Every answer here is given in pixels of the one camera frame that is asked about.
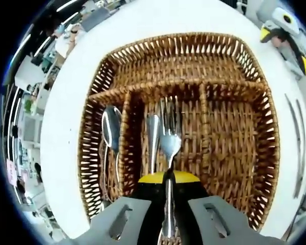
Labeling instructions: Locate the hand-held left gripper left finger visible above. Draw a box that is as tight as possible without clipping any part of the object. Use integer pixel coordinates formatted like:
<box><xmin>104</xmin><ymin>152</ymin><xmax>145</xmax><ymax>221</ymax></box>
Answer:
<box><xmin>73</xmin><ymin>172</ymin><xmax>169</xmax><ymax>245</ymax></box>

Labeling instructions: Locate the silver metal spoon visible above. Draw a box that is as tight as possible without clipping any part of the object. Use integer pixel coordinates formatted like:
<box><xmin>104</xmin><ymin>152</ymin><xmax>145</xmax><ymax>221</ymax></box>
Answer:
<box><xmin>106</xmin><ymin>105</ymin><xmax>123</xmax><ymax>188</ymax></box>
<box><xmin>100</xmin><ymin>109</ymin><xmax>112</xmax><ymax>205</ymax></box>

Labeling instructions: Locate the green potted plant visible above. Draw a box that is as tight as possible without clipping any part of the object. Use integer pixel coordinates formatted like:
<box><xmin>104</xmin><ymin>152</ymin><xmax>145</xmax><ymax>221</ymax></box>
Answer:
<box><xmin>24</xmin><ymin>99</ymin><xmax>34</xmax><ymax>114</ymax></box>

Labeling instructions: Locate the person's right hand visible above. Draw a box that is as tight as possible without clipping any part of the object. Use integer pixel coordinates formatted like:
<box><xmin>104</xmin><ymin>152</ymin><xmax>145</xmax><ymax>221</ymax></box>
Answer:
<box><xmin>272</xmin><ymin>33</ymin><xmax>292</xmax><ymax>49</ymax></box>

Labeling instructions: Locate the dark cloth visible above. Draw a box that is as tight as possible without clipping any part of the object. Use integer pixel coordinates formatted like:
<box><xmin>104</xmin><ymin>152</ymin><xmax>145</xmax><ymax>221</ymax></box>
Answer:
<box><xmin>81</xmin><ymin>7</ymin><xmax>111</xmax><ymax>32</ymax></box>

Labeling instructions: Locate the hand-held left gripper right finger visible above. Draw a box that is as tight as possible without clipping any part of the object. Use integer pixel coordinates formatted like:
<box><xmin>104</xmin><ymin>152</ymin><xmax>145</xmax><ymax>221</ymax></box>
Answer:
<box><xmin>172</xmin><ymin>170</ymin><xmax>284</xmax><ymax>245</ymax></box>

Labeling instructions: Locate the pink sign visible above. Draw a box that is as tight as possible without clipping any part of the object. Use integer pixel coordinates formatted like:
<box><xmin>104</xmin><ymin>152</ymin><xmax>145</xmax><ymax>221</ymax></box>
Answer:
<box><xmin>6</xmin><ymin>159</ymin><xmax>17</xmax><ymax>184</ymax></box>

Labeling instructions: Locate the brown wicker storage tray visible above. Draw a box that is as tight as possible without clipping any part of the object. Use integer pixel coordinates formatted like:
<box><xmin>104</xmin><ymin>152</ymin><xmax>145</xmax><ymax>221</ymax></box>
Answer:
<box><xmin>78</xmin><ymin>32</ymin><xmax>281</xmax><ymax>232</ymax></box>

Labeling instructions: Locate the silver metal fork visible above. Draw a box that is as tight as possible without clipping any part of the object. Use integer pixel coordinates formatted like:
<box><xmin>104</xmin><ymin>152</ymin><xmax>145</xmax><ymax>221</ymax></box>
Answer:
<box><xmin>158</xmin><ymin>95</ymin><xmax>182</xmax><ymax>239</ymax></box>
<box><xmin>145</xmin><ymin>114</ymin><xmax>161</xmax><ymax>174</ymax></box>

